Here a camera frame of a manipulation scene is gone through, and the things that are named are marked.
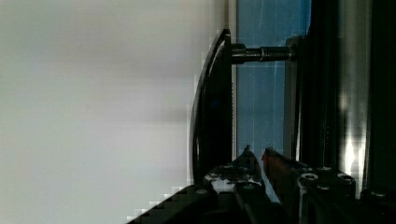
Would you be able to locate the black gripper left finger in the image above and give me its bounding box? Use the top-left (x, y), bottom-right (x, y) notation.
top-left (203, 145), bottom-right (265, 203)

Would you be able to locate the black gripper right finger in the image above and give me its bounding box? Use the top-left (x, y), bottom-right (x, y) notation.
top-left (262, 147), bottom-right (356, 224)

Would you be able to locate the black toaster oven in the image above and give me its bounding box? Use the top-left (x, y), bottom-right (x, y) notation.
top-left (190, 0), bottom-right (395, 199)

